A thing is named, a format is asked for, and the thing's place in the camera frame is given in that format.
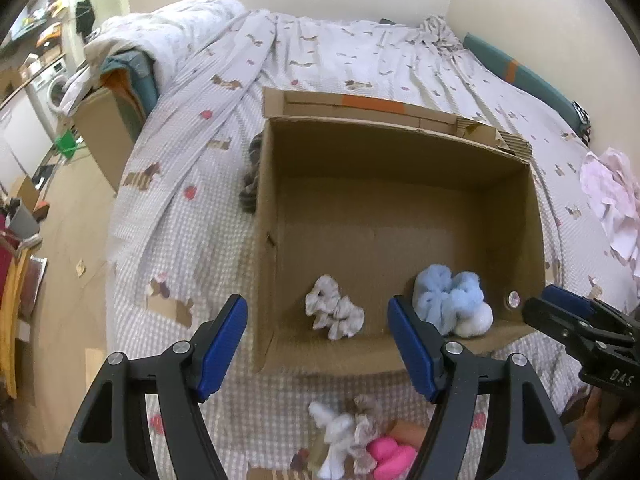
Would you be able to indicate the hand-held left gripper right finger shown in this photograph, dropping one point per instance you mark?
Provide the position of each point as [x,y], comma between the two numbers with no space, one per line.
[409,345]

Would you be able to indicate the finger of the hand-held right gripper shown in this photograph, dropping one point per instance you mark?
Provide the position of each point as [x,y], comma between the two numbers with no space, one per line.
[567,300]
[547,317]

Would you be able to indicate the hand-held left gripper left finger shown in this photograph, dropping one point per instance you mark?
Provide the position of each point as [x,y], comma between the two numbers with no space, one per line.
[225,341]

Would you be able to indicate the light blue fluffy sock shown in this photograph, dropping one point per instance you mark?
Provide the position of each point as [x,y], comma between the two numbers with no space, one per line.
[450,300]

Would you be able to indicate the grey white patterned sock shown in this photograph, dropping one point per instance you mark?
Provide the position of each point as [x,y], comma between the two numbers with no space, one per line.
[334,311]

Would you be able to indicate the bright pink sock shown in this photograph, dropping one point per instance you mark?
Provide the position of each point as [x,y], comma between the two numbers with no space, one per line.
[390,457]

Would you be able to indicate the white fluffy sock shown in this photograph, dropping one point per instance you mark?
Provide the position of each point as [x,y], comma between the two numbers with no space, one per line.
[334,435]

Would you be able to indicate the person's right hand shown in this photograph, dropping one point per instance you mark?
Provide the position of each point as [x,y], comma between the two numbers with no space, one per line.
[592,430]

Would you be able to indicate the orange sock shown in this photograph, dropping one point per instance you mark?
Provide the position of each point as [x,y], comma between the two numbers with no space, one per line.
[410,432]

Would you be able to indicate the beige lace sock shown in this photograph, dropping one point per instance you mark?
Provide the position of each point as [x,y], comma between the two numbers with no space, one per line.
[367,425]

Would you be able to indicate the pink crumpled cloth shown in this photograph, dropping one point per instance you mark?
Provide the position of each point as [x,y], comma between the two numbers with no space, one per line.
[612,200]

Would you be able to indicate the dog printed bed sheet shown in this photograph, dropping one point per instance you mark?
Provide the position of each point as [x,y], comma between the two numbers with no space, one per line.
[210,220]

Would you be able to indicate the dark grey striped sock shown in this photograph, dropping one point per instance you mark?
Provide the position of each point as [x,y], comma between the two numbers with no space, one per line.
[251,175]

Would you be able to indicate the yellow cloth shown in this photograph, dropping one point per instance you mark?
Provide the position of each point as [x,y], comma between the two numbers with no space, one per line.
[15,320]

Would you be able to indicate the teal pillow with orange stripe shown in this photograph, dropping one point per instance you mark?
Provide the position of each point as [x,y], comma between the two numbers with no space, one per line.
[520,72]

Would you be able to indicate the grey bin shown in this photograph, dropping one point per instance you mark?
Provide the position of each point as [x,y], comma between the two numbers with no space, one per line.
[24,222]

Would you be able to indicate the tall cardboard box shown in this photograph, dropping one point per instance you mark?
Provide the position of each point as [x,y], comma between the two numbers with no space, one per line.
[102,135]

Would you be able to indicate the green plastic object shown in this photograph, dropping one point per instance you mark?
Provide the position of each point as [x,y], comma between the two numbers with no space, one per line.
[67,144]

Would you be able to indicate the teal folded blanket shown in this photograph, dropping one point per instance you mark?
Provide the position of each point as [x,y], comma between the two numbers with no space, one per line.
[135,75]

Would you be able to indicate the crumpled printed cloth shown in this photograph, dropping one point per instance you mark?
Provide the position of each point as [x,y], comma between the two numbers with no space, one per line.
[440,32]

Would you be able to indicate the white washing machine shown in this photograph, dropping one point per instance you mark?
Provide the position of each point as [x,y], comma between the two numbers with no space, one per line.
[52,87]

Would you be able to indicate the white quilt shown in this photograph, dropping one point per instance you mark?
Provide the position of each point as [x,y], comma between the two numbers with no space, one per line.
[150,30]

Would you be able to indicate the dark hanging garment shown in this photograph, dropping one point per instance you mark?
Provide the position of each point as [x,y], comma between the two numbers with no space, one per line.
[85,15]

